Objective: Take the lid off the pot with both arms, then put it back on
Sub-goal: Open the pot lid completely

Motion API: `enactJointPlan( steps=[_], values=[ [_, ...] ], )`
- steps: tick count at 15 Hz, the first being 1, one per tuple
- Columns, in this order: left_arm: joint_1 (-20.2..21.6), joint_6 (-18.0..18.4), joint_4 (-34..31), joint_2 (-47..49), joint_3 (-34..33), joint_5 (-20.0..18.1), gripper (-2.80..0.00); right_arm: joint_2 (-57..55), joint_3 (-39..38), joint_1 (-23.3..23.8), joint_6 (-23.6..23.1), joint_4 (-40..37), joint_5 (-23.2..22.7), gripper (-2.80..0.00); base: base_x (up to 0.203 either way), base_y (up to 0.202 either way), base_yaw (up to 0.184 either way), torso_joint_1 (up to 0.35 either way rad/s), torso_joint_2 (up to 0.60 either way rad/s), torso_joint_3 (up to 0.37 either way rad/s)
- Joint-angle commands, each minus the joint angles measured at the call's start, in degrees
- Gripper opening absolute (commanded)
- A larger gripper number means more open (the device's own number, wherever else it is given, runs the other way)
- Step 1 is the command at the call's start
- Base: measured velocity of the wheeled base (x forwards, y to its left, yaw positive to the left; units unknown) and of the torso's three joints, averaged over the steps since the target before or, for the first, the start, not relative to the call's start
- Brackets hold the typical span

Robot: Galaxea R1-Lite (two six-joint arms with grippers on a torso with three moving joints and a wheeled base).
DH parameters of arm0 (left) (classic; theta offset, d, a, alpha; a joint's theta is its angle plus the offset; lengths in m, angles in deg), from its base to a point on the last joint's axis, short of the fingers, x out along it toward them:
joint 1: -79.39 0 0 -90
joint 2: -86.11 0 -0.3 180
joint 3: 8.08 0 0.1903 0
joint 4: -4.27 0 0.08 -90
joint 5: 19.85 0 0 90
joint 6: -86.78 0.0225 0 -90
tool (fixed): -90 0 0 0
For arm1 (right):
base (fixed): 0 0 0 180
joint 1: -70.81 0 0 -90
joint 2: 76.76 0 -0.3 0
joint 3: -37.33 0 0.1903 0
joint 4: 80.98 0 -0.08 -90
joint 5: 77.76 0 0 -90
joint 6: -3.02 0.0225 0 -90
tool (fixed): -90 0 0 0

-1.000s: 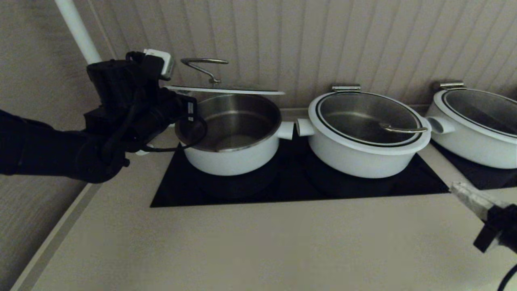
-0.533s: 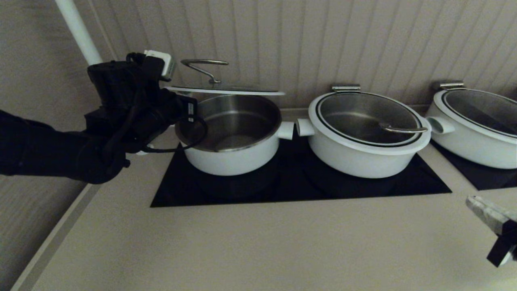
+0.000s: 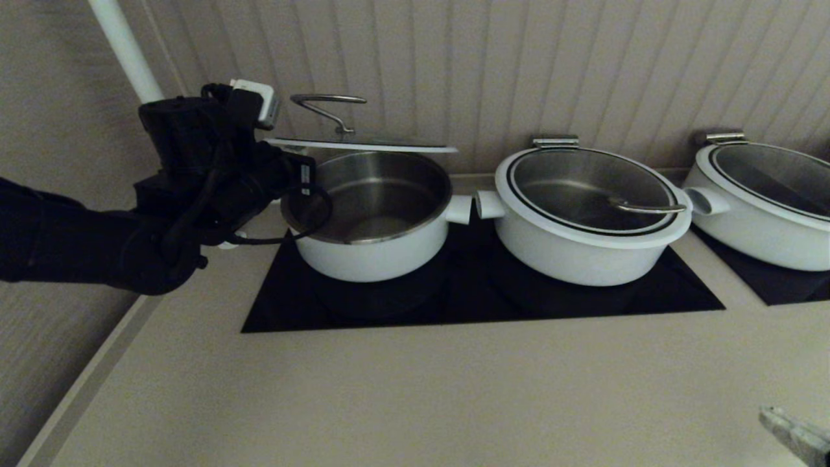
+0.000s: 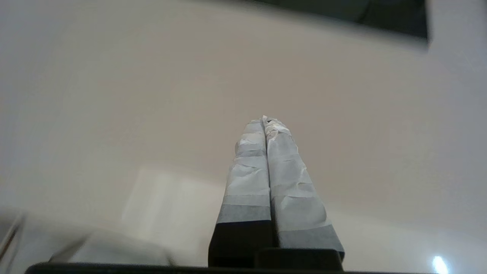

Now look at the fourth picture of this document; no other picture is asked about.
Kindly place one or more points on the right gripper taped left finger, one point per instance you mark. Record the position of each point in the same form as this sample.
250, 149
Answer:
247, 179

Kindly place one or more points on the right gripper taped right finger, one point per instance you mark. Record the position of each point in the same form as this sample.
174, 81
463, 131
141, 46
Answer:
293, 190

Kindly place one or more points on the wide black glass cooktop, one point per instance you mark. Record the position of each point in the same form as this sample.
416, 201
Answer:
380, 15

